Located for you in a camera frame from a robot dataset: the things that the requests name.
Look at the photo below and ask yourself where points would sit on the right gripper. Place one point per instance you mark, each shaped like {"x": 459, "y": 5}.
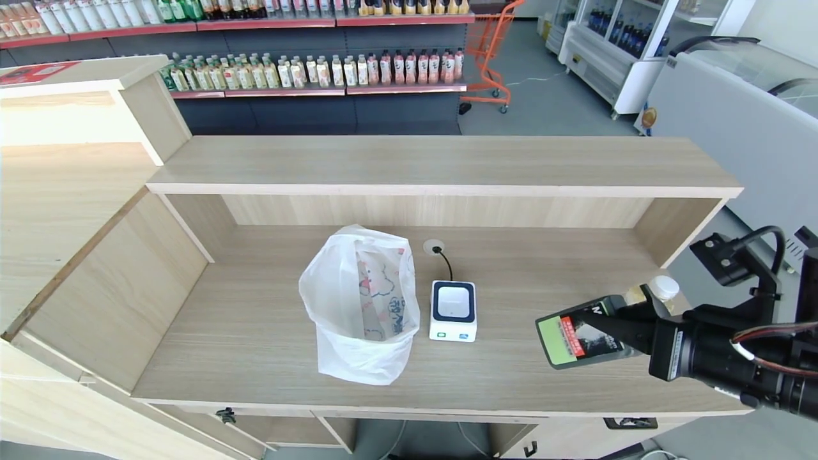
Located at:
{"x": 696, "y": 351}

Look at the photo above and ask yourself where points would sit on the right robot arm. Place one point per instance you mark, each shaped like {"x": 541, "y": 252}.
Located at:
{"x": 792, "y": 377}

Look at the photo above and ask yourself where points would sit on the white barcode scanner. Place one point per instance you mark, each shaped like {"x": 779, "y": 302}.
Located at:
{"x": 453, "y": 329}

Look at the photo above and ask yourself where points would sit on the white plastic shopping bag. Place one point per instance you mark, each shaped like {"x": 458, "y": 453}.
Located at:
{"x": 332, "y": 287}

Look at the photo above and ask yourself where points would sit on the orange shopping cart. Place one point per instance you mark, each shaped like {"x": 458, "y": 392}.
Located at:
{"x": 489, "y": 45}

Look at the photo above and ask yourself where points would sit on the yellow bottle with white cap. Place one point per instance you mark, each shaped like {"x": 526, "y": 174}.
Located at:
{"x": 666, "y": 287}

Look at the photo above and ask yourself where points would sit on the wooden counter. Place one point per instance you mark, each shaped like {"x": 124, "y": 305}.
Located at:
{"x": 524, "y": 166}

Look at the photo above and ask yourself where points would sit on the white chest freezer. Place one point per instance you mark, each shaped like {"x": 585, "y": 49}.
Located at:
{"x": 735, "y": 121}

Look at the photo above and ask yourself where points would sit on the white display fridge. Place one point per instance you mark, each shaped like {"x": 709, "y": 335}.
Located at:
{"x": 629, "y": 70}

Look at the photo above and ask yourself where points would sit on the row of bottles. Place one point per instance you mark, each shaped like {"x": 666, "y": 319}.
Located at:
{"x": 629, "y": 35}
{"x": 319, "y": 71}
{"x": 115, "y": 11}

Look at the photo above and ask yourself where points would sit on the glass door fridge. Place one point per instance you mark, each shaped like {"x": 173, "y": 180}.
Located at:
{"x": 562, "y": 22}

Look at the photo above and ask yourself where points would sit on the black shop shelf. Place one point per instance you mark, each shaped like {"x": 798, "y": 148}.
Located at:
{"x": 319, "y": 115}

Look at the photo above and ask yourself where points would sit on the black latch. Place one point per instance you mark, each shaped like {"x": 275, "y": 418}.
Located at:
{"x": 225, "y": 416}

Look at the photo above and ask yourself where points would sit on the red sign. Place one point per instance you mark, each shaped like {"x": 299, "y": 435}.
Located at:
{"x": 35, "y": 72}

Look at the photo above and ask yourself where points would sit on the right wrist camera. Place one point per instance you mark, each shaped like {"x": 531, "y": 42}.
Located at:
{"x": 722, "y": 259}

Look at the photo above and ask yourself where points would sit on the black bracket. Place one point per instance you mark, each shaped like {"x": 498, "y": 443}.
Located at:
{"x": 629, "y": 423}

